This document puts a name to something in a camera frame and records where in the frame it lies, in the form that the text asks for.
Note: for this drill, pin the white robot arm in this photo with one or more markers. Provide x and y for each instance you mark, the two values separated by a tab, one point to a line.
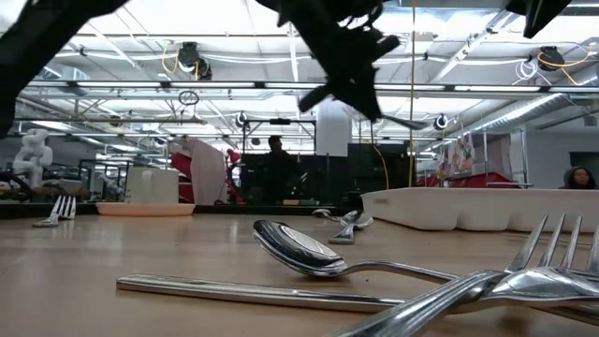
33	154

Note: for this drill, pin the black stand frame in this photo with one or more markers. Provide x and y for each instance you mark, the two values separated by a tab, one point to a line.
280	121

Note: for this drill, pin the pink plate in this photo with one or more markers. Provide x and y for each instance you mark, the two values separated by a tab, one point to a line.
140	209

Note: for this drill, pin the red lamp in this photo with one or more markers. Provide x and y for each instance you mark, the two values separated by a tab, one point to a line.
232	156

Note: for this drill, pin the white cutlery tray grey liners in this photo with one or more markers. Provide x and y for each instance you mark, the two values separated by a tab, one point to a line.
468	208

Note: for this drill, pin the silver table knife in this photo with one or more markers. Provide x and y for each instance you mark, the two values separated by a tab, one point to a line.
404	122

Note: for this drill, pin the silver ceiling duct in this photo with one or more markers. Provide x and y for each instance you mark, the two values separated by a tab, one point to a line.
524	111
51	72

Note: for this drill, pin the red container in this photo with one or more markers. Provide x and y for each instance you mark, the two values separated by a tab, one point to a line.
486	180

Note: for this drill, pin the colourful hanging poster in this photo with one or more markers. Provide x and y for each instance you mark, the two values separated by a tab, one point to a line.
461	156

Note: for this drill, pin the long ceiling light bar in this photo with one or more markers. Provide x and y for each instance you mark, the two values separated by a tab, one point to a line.
210	85

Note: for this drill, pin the white mug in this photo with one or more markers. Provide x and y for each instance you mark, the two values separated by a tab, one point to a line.
152	185

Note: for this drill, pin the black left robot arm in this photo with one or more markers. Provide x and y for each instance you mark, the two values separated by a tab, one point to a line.
37	37

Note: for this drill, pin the silver knife foreground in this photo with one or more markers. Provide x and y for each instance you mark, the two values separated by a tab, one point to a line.
234	291

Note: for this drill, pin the person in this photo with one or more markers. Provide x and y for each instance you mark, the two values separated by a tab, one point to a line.
278	173
579	180

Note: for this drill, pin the red cart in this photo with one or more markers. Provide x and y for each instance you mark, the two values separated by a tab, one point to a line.
180	164

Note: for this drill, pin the metal shelf rack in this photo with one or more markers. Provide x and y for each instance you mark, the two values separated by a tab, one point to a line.
523	159

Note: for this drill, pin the pale pink hanging cloth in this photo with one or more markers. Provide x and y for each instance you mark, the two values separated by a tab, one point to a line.
208	173

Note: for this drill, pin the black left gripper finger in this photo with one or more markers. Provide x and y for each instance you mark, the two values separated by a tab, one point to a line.
372	100
352	99

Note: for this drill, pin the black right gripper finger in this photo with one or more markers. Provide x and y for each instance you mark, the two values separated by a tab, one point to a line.
538	14

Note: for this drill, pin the silver spoon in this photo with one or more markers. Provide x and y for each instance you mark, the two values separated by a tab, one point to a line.
321	213
299	253
341	239

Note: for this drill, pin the black monitor row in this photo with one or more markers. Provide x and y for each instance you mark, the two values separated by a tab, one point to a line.
327	173

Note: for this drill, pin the silver fork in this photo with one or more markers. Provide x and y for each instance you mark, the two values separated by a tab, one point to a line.
538	285
47	224

